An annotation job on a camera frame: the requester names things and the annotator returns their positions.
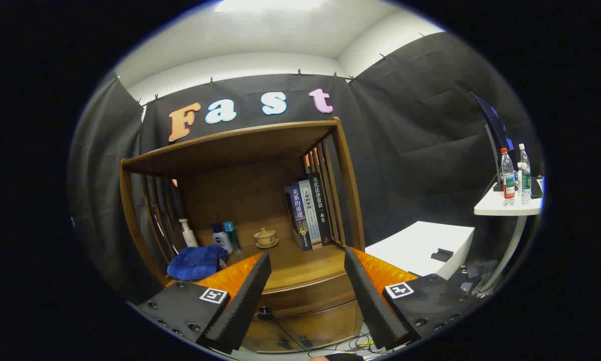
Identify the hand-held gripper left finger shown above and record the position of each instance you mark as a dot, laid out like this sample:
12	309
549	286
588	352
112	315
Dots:
245	301

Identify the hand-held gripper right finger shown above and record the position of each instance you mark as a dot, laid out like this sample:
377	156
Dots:
370	301

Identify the wooden drawer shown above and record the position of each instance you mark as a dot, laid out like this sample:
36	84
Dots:
310	296

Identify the white low cabinet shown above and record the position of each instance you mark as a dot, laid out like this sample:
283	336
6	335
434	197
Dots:
416	245

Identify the black device on white cabinet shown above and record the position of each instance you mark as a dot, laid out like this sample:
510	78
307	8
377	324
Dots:
442	254

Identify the wooden cabinet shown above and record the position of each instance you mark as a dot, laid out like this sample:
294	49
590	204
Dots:
240	195

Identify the person's dark clothing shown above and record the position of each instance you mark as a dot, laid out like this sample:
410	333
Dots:
343	357

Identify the blue towel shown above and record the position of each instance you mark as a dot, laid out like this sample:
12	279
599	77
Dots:
195	263

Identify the white bottle with blue cap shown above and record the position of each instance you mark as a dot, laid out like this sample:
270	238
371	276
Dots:
222	241

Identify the beige lidded teacup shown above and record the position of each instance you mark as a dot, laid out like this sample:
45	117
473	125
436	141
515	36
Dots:
266	238

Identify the teal bottle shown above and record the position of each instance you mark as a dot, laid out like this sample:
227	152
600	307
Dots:
232	235

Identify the white pump bottle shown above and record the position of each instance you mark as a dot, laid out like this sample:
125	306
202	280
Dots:
189	236

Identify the book with blue spine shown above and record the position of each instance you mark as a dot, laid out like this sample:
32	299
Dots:
299	210

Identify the book with black spine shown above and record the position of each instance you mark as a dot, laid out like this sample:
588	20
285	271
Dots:
320	205

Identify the book with pale spine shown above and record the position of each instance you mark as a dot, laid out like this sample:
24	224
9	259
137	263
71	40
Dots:
311	210

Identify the white side desk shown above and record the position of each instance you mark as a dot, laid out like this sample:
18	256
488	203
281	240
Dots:
491	205

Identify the water bottle with red cap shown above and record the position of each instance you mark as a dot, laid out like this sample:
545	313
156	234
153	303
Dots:
507	180

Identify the water bottle with white cap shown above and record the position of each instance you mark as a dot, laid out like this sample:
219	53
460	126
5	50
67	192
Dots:
526	175

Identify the dark computer monitor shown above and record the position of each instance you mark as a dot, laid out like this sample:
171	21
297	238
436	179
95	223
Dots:
496	125

